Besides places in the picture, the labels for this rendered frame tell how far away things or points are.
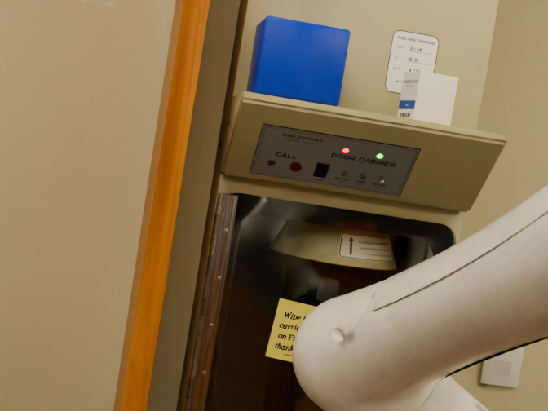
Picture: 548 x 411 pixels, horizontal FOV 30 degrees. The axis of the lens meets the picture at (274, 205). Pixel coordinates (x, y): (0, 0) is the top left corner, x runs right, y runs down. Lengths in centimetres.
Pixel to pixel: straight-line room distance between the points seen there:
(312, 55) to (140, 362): 41
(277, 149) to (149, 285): 22
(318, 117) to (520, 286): 51
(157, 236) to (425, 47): 42
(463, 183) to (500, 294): 55
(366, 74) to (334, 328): 51
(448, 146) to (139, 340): 43
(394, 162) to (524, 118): 62
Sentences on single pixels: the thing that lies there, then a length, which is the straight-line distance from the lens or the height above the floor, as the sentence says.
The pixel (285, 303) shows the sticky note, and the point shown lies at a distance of 130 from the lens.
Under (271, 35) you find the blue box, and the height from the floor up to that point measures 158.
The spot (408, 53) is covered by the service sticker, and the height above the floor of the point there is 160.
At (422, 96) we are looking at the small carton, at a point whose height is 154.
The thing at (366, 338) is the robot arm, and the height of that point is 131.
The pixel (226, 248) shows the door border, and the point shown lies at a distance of 128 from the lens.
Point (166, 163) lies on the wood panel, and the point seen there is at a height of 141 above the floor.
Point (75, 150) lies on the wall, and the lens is 171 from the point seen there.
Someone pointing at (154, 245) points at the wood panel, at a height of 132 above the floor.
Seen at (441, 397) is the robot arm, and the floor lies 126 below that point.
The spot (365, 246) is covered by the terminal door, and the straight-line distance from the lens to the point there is 131.
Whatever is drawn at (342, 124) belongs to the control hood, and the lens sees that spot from 119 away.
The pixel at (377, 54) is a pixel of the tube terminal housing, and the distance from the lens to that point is 132.
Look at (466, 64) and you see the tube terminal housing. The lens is 135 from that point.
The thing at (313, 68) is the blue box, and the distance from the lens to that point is 119.
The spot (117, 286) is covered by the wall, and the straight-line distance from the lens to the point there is 173.
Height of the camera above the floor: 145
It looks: 3 degrees down
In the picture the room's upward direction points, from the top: 9 degrees clockwise
